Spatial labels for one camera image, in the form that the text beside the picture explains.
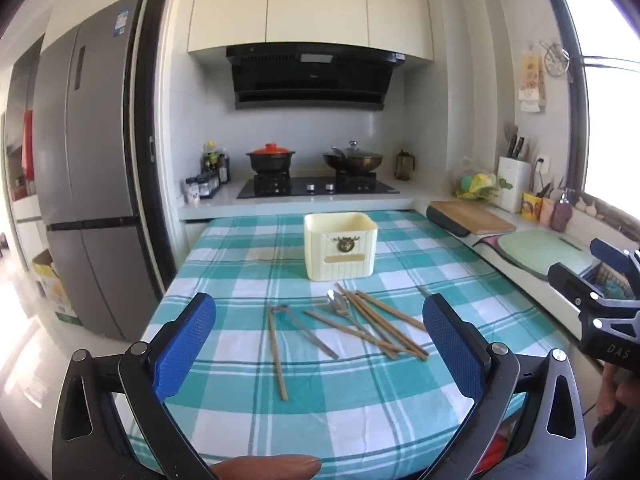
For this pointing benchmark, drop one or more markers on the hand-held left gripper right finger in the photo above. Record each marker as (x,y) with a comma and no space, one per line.
(450,340)

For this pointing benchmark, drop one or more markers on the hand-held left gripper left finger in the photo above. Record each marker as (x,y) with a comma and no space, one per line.
(185,340)

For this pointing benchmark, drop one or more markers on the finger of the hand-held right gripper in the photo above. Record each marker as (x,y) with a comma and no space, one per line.
(570,280)
(610,254)

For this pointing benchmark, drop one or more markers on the pile of wooden chopsticks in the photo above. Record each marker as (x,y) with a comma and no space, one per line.
(380,327)

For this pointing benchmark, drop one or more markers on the cream plastic utensil holder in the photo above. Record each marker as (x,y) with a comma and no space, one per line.
(340,247)

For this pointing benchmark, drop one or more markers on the person's right hand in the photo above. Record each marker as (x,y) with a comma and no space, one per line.
(622,390)

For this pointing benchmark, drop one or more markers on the person's left hand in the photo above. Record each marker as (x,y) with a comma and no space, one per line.
(265,467)

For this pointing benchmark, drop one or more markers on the green cutting board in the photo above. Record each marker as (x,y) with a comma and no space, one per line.
(545,255)

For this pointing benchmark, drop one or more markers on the soap dispenser bottle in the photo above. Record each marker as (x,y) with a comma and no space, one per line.
(562,215)

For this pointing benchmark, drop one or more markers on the pink cup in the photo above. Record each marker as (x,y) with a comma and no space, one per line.
(546,212)

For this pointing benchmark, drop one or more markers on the yellow cup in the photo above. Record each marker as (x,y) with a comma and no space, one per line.
(531,207)

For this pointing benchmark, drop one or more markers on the teal checkered tablecloth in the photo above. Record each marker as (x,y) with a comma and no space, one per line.
(240,270)

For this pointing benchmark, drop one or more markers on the pink mat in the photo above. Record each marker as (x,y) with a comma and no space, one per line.
(487,245)

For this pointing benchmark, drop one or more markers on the white knife block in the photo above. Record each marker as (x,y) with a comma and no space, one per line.
(512,185)

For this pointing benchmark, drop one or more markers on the wooden cutting board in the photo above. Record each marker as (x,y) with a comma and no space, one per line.
(475,215)

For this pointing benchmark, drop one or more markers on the black cutting board stand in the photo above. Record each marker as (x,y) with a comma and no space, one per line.
(447,222)

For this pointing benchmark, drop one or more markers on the metal spoon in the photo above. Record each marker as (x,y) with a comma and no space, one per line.
(337,302)

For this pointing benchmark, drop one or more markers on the plastic bag with yellow contents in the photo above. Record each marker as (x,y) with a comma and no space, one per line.
(475,182)

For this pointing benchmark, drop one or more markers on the cardboard box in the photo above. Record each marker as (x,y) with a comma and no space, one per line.
(52,285)

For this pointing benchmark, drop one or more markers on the window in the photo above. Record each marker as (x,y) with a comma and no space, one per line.
(610,110)

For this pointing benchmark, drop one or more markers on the row of spice jars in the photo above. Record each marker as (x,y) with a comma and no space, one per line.
(200,187)

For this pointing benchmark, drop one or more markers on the group of sauce bottles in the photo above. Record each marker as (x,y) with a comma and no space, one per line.
(215,162)

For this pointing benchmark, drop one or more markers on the dark glass jug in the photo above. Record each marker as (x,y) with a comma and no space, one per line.
(404,165)

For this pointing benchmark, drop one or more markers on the black gas stove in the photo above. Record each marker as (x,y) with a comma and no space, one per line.
(320,187)

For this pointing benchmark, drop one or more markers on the grey refrigerator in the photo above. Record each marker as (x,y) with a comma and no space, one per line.
(95,160)

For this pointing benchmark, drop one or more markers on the black clay pot orange lid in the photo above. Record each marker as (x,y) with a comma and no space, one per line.
(270,157)

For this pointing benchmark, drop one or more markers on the dark wok with glass lid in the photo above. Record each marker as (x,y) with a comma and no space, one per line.
(355,160)

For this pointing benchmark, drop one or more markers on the red cloth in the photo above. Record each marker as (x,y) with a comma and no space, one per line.
(27,145)

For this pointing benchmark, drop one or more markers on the black range hood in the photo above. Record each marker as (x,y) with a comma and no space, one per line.
(315,80)

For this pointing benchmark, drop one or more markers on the white wall outlet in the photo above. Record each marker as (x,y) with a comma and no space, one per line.
(542,163)

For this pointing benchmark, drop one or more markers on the hanging wall calendar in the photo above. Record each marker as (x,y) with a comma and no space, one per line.
(531,80)

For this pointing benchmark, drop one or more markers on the cream wall cabinets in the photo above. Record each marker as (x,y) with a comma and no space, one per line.
(310,5)

